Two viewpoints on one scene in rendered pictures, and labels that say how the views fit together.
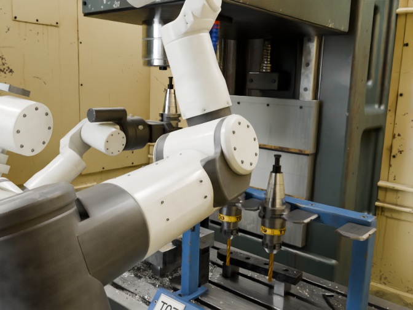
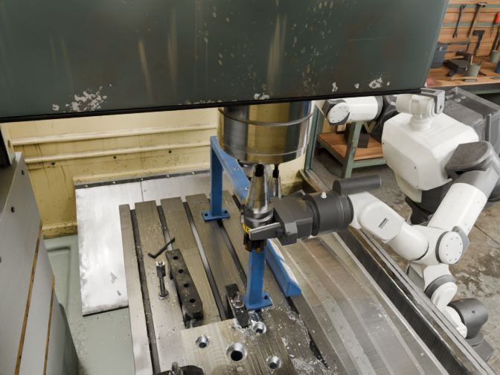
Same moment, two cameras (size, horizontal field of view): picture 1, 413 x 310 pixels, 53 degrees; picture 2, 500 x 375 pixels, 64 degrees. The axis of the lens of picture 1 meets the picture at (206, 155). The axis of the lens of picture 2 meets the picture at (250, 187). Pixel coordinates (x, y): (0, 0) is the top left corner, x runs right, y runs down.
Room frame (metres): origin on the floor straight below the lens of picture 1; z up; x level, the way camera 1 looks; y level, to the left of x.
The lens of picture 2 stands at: (1.74, 0.41, 1.81)
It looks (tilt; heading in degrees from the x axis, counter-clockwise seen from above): 32 degrees down; 210
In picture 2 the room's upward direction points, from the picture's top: 3 degrees clockwise
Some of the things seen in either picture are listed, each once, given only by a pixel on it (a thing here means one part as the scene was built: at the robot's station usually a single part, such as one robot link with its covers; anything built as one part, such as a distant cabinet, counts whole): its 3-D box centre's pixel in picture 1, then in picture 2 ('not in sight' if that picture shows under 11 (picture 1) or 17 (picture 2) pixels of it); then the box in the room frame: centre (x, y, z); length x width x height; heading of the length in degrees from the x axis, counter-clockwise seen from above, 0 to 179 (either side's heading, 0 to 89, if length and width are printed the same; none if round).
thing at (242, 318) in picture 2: (188, 252); (236, 311); (1.13, 0.04, 0.97); 0.13 x 0.03 x 0.15; 50
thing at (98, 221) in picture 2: not in sight; (196, 241); (0.76, -0.38, 0.75); 0.89 x 0.70 x 0.26; 140
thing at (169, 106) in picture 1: (169, 101); (258, 188); (1.19, 0.11, 1.41); 0.04 x 0.04 x 0.07
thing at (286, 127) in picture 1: (252, 165); (27, 332); (1.52, -0.18, 1.16); 0.48 x 0.05 x 0.51; 50
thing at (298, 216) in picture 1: (298, 217); not in sight; (0.77, -0.18, 1.21); 0.07 x 0.05 x 0.01; 140
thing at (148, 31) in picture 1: (170, 45); (265, 111); (1.18, 0.11, 1.56); 0.16 x 0.16 x 0.12
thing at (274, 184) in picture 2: not in sight; (274, 186); (0.95, 0.03, 1.26); 0.04 x 0.04 x 0.07
